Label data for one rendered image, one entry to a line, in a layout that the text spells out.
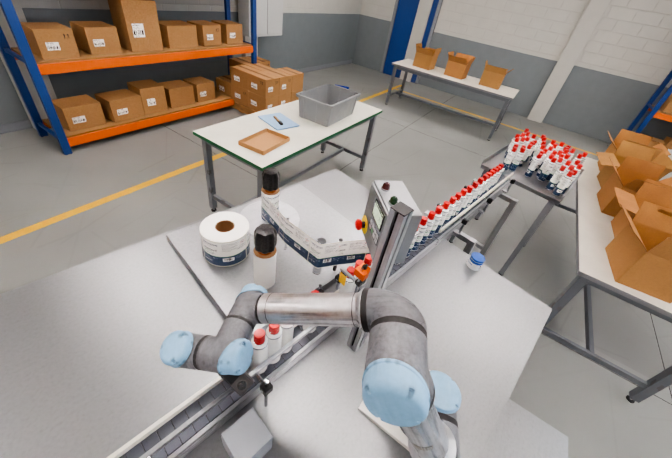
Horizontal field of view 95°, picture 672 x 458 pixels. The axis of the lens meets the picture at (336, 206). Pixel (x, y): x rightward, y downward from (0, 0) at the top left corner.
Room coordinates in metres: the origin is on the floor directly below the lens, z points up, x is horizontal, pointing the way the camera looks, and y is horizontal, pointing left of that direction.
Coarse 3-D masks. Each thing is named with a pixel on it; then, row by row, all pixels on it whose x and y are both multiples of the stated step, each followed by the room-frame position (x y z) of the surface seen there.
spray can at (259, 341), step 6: (258, 330) 0.49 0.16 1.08; (258, 336) 0.47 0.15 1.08; (264, 336) 0.48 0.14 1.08; (252, 342) 0.47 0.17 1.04; (258, 342) 0.47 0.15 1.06; (264, 342) 0.48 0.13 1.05; (258, 348) 0.46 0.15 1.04; (264, 348) 0.47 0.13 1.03; (258, 354) 0.46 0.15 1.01; (264, 354) 0.47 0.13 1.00; (258, 360) 0.46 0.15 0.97; (264, 360) 0.47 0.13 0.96; (252, 366) 0.46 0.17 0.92; (258, 372) 0.46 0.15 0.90
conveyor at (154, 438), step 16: (432, 240) 1.30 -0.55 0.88; (304, 336) 0.62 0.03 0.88; (272, 368) 0.49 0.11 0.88; (224, 384) 0.41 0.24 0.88; (256, 384) 0.43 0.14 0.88; (208, 400) 0.36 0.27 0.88; (224, 400) 0.37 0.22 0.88; (176, 416) 0.31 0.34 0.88; (192, 416) 0.31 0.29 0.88; (208, 416) 0.32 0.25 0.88; (160, 432) 0.26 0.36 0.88; (192, 432) 0.28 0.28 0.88; (144, 448) 0.23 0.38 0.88; (176, 448) 0.24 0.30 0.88
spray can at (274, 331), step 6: (270, 324) 0.52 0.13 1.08; (276, 324) 0.52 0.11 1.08; (270, 330) 0.51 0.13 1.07; (276, 330) 0.51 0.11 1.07; (270, 336) 0.50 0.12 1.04; (276, 336) 0.51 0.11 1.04; (270, 342) 0.50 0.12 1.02; (276, 342) 0.50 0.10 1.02; (270, 348) 0.50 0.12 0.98; (276, 348) 0.50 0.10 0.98; (270, 354) 0.50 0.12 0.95; (276, 360) 0.50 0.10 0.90
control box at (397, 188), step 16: (384, 192) 0.75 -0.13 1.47; (400, 192) 0.76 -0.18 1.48; (368, 208) 0.78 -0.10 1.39; (384, 208) 0.68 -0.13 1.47; (416, 208) 0.70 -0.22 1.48; (368, 224) 0.74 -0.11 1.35; (384, 224) 0.65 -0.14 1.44; (416, 224) 0.67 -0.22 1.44; (368, 240) 0.71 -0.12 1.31; (400, 256) 0.67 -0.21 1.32
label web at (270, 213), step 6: (264, 198) 1.17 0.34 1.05; (264, 204) 1.17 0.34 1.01; (270, 204) 1.13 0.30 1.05; (264, 210) 1.17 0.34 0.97; (270, 210) 1.13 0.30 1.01; (276, 210) 1.09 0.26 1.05; (264, 216) 1.17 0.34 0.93; (270, 216) 1.13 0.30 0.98; (276, 216) 1.09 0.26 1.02; (282, 216) 1.06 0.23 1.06; (270, 222) 1.13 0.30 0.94; (276, 222) 1.09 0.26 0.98; (282, 222) 1.05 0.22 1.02; (276, 228) 1.09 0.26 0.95; (282, 228) 1.05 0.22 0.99; (282, 234) 1.05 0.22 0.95
